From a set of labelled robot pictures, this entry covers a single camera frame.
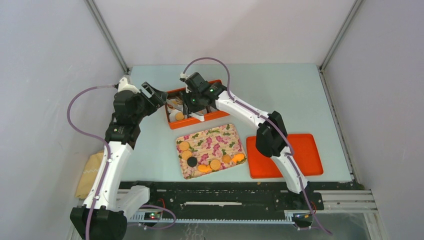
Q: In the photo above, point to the orange cookie tin box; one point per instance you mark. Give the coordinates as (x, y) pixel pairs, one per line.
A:
(209, 113)

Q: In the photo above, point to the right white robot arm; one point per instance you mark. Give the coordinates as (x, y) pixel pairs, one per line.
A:
(271, 134)

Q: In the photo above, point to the orange pumpkin cookie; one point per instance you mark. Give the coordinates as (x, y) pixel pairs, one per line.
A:
(238, 158)
(204, 168)

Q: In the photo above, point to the black round cookie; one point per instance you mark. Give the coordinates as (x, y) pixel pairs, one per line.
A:
(192, 162)

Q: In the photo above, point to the yellow cloth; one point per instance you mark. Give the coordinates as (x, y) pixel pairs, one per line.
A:
(89, 175)

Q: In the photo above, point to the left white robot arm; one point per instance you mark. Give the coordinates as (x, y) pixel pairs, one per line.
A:
(104, 216)

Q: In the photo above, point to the orange tin lid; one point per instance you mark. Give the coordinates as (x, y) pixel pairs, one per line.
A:
(306, 155)

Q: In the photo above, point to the white paper cupcake liner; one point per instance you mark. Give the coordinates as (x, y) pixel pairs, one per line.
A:
(172, 116)
(177, 108)

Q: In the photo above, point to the small tan cookie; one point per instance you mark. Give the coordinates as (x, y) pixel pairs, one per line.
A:
(226, 159)

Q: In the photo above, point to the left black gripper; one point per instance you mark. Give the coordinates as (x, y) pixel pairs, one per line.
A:
(155, 101)

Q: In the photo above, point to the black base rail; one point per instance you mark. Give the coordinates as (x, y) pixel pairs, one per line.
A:
(252, 201)

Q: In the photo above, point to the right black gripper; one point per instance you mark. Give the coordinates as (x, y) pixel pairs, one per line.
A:
(188, 107)

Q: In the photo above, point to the floral cookie tray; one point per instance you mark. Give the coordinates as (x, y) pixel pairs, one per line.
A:
(210, 144)

